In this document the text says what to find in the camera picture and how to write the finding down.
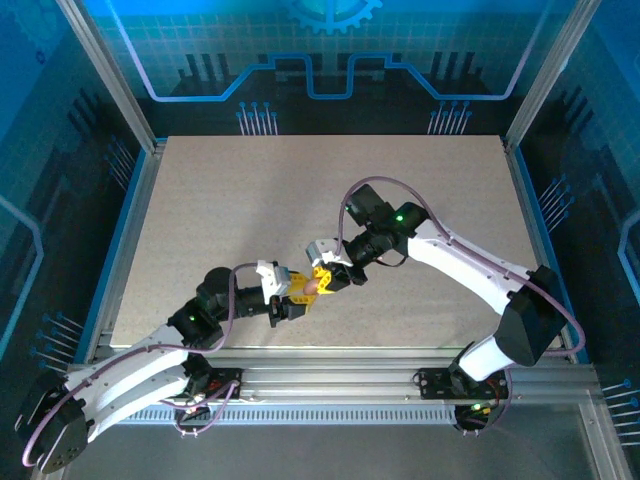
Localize aluminium lower enclosure frame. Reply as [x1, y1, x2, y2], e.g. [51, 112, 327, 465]
[29, 387, 634, 480]

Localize aluminium upright frame post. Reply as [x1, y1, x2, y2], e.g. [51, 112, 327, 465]
[54, 0, 160, 154]
[502, 0, 605, 151]

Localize small lit circuit board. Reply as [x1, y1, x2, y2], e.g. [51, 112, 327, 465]
[462, 399, 494, 419]
[182, 394, 211, 416]

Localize aluminium table side rail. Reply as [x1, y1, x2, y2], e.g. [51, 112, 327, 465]
[82, 137, 169, 364]
[501, 134, 591, 364]

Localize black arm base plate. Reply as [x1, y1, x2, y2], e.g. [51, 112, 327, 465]
[413, 367, 512, 401]
[192, 367, 245, 401]

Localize grey slotted cable duct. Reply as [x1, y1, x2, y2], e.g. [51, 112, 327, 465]
[117, 403, 464, 427]

